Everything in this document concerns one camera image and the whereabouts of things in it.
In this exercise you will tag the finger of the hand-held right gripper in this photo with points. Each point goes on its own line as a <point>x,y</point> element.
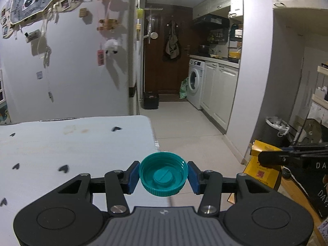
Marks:
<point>271,157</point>

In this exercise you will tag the olive cloth item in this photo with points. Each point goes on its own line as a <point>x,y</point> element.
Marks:
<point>314,130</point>

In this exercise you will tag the white refrigerator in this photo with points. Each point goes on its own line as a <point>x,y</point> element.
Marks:
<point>76,69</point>

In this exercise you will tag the black crate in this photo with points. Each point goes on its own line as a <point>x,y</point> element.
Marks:
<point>150,101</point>

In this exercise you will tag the white washing machine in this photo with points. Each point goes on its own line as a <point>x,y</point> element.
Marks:
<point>196,82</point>

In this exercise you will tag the wooden fridge magnet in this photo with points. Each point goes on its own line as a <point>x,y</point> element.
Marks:
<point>107,23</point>
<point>83,12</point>

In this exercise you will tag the dark brown door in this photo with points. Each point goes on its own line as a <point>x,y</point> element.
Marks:
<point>156,69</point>

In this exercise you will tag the small camera-shaped magnet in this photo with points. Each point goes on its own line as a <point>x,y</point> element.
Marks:
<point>32,36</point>

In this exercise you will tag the small white card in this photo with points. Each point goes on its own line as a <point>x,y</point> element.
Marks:
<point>39,75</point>

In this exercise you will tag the olive hanging bag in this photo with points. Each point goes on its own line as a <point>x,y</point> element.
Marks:
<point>172,46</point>

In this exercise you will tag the yellow green bottle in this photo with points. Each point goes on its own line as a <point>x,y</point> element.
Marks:
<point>140,12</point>

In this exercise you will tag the white heart-print table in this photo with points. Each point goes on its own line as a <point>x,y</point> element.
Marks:
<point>76,148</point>

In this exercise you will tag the dark cooking pot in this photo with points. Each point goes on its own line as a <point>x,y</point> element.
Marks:
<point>204,49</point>

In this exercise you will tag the white kitchen base cabinets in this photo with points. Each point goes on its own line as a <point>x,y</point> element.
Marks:
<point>220,94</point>

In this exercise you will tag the teal bottle cap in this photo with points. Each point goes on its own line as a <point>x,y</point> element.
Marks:
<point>164,176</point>

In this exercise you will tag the dark bin with white liner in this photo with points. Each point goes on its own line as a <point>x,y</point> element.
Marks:
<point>275,138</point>

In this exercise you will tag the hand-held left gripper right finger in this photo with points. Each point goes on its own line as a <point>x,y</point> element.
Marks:
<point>194,178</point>

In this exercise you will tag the white plush magnet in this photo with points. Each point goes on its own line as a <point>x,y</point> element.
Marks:
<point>111,45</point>

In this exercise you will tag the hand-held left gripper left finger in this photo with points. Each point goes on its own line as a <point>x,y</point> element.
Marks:
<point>133,178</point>

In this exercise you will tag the green plastic bag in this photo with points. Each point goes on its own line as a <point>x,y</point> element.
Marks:
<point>184,89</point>

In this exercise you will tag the pink hanging tag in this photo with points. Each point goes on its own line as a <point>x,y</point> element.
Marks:
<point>100,57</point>

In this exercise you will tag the yellow cardboard box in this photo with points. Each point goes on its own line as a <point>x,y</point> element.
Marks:
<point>253,176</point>

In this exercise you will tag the black range hood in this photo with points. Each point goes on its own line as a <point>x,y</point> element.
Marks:
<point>210,20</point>

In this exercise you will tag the yellow container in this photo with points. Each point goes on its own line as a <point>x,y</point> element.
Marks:
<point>234,54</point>

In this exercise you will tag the white shelf unit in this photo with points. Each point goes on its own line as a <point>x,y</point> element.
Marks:
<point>320,100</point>

